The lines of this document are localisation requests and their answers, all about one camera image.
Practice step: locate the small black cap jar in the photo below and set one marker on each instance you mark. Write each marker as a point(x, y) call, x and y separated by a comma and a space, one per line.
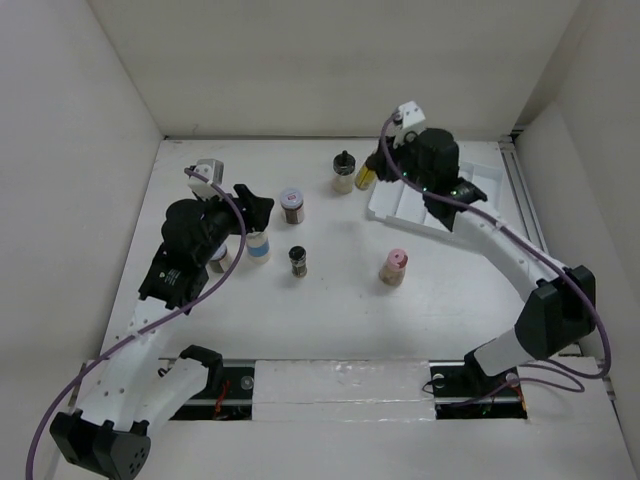
point(297, 257)

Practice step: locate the blue label white bottle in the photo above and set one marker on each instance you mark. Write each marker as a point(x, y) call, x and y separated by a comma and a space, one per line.
point(258, 247)

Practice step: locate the yellow label sauce bottle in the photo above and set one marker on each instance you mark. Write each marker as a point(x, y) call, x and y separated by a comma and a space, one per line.
point(366, 175)

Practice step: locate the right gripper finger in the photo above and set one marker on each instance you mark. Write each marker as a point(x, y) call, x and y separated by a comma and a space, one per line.
point(384, 172)
point(381, 157)

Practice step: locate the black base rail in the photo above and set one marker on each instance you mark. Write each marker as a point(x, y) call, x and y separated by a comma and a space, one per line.
point(345, 391)

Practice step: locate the silver lid jar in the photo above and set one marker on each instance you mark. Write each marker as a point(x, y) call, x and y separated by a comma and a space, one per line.
point(221, 260)

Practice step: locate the white lid spice jar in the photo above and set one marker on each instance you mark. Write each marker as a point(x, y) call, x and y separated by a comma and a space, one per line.
point(292, 204)

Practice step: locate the pink lid spice jar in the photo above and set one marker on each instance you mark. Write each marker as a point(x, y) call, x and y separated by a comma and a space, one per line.
point(393, 270)

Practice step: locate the white divided tray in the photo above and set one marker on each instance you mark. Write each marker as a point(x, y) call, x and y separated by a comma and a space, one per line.
point(398, 206)

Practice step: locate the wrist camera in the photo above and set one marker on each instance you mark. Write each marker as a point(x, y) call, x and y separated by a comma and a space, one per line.
point(408, 123)
point(203, 176)

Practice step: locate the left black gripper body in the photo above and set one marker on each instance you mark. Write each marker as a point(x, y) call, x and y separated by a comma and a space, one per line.
point(222, 221)

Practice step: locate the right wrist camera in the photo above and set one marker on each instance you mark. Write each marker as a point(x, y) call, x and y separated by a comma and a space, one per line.
point(408, 123)

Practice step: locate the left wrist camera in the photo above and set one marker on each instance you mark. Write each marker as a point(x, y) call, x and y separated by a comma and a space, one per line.
point(203, 176)

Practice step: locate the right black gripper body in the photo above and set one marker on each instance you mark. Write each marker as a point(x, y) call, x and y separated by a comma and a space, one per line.
point(405, 160)

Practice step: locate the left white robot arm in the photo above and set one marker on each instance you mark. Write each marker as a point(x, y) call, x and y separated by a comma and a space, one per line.
point(109, 432)

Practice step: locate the black grinder cap jar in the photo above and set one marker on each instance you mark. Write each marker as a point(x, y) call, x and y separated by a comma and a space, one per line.
point(344, 171)

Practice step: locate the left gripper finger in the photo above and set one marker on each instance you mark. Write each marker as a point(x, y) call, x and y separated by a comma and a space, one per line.
point(256, 221)
point(251, 204)

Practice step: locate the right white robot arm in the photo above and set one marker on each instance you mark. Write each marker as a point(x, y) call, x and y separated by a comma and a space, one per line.
point(559, 302)

